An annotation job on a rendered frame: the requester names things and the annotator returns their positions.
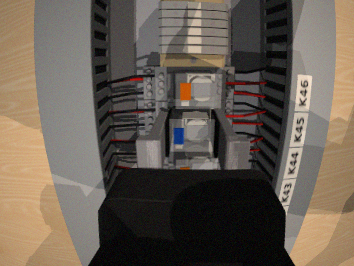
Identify grey relay panel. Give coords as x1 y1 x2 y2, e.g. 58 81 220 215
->
34 0 336 266

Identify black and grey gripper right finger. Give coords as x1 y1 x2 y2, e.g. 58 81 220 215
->
211 109 251 170

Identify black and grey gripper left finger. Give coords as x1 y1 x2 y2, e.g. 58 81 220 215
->
135 109 172 169

